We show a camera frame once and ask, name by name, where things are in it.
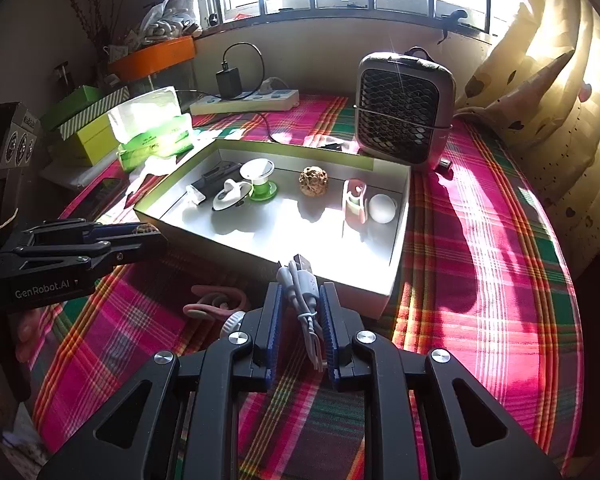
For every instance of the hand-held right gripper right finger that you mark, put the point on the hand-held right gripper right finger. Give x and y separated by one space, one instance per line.
330 330

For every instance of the pink plaid blanket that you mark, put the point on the pink plaid blanket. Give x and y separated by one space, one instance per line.
480 285

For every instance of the green striped box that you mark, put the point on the green striped box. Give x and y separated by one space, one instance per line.
87 105

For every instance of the white power strip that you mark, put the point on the white power strip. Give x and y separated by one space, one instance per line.
245 102

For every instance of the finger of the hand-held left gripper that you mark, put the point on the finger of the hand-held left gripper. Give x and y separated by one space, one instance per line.
70 234
130 255

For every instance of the pile of plastic bags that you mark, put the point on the pile of plastic bags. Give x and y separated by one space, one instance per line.
165 15

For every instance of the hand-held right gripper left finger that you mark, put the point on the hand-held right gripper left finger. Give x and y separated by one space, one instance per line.
275 320

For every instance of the pink ear-hook earphones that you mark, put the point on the pink ear-hook earphones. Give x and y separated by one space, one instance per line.
212 302

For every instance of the yellow-green box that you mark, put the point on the yellow-green box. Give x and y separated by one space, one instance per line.
92 142

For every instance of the orange tray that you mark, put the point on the orange tray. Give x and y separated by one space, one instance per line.
155 57

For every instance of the small black adapter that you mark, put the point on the small black adapter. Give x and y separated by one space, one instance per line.
445 164

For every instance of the black rectangular gadget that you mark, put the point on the black rectangular gadget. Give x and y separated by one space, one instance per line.
214 178

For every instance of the small clear plastic piece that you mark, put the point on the small clear plastic piece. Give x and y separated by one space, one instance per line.
195 194

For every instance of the dried twig bunch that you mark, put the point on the dried twig bunch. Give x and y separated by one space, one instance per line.
92 15

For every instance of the person's left hand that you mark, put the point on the person's left hand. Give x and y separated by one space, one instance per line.
30 332

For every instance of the pink clip toy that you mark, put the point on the pink clip toy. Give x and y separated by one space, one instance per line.
354 205

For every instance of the small clear jar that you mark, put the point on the small clear jar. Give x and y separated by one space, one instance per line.
234 322

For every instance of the green tissue pack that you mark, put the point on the green tissue pack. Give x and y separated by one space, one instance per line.
152 130

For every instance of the grey desktop fan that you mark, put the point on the grey desktop fan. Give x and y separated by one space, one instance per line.
405 105

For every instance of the black charger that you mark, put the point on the black charger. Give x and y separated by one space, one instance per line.
228 82

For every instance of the green spool with white top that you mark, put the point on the green spool with white top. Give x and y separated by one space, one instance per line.
260 182

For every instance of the white cardboard box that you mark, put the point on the white cardboard box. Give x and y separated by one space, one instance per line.
280 230

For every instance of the white round gadget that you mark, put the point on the white round gadget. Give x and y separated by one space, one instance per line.
226 197

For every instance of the white mushroom-shaped gadget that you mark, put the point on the white mushroom-shaped gadget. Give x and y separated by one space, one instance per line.
382 207

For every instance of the cream heart-print curtain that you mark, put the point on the cream heart-print curtain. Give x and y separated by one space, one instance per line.
545 110

